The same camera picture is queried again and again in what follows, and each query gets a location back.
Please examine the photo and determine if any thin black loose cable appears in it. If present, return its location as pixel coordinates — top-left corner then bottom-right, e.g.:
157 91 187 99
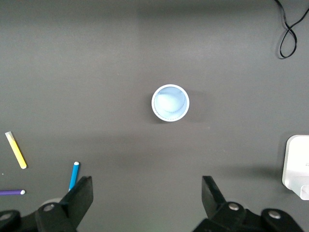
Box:
274 0 309 59

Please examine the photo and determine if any white camera stand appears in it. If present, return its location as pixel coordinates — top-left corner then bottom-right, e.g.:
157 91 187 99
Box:
281 134 309 201

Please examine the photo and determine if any purple marker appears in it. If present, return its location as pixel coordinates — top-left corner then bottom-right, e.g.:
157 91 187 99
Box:
0 189 26 197

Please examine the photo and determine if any light blue plastic cup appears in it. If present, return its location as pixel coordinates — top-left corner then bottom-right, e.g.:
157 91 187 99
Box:
151 84 190 123

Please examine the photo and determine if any blue marker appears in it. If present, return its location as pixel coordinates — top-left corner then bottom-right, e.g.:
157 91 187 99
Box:
68 161 80 192

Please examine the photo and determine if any yellow marker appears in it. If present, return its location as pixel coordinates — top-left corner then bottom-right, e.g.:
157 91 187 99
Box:
4 131 28 170

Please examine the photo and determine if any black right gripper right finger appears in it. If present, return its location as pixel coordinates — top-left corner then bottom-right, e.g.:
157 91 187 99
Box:
193 175 304 232

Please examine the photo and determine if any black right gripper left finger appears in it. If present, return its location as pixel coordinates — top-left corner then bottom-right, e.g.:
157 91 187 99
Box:
0 175 94 232

